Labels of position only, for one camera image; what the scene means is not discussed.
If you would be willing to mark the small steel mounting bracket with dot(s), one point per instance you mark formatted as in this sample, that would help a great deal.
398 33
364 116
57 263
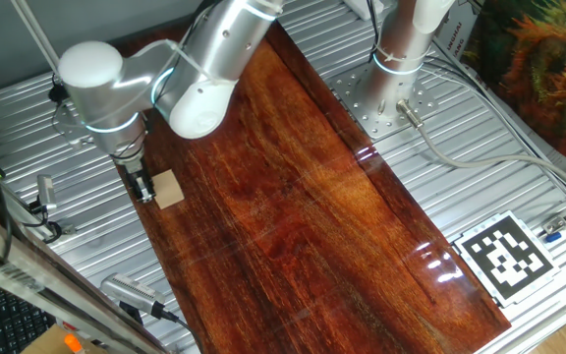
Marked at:
68 229

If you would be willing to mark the dark red wooden board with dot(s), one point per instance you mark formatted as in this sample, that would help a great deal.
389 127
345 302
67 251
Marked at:
288 221

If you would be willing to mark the silver depth camera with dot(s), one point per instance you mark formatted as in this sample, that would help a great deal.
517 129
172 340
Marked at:
130 292

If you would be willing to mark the orange capped marker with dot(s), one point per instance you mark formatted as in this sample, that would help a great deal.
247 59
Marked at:
73 343

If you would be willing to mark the metal clamp bracket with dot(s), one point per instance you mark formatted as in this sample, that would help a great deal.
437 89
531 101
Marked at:
46 192

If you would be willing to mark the black white fiducial marker board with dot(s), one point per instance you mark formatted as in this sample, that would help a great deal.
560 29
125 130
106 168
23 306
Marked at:
506 258

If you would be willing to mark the silver perforated base plate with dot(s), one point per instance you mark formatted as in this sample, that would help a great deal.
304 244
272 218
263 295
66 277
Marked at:
361 115

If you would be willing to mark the white printed carton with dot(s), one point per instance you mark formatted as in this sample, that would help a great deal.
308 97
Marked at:
455 34

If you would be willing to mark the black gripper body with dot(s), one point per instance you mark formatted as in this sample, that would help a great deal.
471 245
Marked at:
133 164

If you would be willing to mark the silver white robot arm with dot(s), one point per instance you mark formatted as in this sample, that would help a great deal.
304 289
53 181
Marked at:
101 93

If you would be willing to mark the aluminium frame bar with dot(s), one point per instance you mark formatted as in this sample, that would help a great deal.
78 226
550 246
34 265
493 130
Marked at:
42 290

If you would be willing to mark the colourful painted cloth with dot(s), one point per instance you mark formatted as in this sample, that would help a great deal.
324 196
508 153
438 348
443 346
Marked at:
543 74

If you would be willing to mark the brown cardboard box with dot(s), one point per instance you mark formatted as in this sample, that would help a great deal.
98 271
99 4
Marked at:
49 344

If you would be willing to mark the small light wooden block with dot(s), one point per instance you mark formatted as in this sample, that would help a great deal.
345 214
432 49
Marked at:
169 189

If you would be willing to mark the small blue clip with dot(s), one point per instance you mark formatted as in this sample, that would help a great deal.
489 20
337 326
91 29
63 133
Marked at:
553 237

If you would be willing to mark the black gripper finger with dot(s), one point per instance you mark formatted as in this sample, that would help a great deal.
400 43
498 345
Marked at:
147 189
136 184

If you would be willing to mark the black keyboard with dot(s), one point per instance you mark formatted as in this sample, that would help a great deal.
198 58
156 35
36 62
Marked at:
13 322

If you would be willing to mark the silver corner bracket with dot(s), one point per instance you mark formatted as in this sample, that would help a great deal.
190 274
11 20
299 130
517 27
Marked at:
553 225

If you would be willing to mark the white pole with black foot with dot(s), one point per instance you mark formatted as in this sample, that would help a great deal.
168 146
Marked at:
35 34

